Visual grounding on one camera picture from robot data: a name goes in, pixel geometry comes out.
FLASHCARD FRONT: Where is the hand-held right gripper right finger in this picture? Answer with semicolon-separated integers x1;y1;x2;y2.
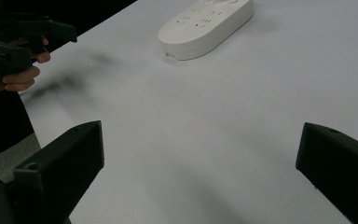
295;121;358;224

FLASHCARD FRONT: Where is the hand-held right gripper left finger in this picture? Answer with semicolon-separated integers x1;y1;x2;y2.
11;119;105;224

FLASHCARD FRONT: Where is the white power strip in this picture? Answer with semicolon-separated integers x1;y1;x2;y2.
158;0;255;62

